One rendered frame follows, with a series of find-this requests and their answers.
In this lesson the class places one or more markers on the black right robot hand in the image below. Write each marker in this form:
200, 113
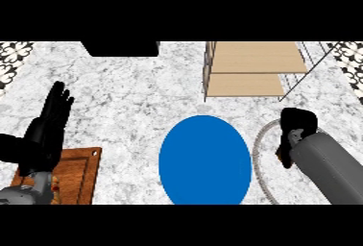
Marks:
298, 120

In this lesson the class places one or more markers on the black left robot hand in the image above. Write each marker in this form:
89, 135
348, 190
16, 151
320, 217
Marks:
48, 134

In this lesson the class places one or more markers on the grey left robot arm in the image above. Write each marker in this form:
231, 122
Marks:
19, 195

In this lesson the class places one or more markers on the brown sweet potato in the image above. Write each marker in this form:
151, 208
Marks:
280, 156

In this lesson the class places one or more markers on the grey round placemat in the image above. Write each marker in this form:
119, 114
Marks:
259, 153

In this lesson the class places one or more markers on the pale wood tiered shelf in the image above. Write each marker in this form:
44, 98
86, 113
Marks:
258, 61

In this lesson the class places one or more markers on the brown wooden cutting board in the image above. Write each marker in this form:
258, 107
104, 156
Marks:
79, 179

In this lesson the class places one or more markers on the tan and red food item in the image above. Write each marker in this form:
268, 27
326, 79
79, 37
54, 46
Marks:
56, 189

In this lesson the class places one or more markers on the blue oval plate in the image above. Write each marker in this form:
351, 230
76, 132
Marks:
205, 160

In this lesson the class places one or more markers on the black appliance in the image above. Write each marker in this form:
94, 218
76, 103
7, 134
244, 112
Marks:
120, 48

